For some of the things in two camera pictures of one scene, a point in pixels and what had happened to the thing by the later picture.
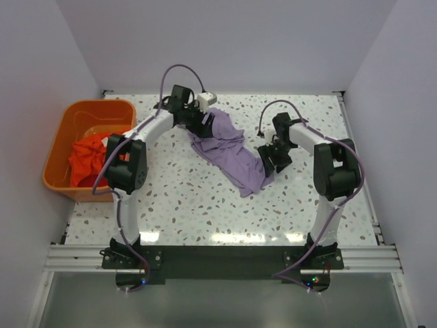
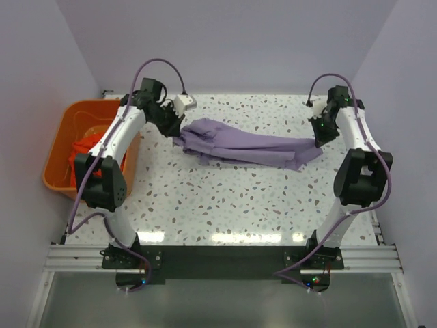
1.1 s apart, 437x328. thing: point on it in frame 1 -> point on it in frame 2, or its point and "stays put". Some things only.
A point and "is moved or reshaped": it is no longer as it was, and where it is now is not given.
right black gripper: (280, 163) -> (321, 139)
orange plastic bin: (78, 117) stays put
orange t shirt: (87, 160) stays put
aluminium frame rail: (63, 258) stays put
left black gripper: (202, 130) -> (173, 130)
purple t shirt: (239, 164) is moved or reshaped
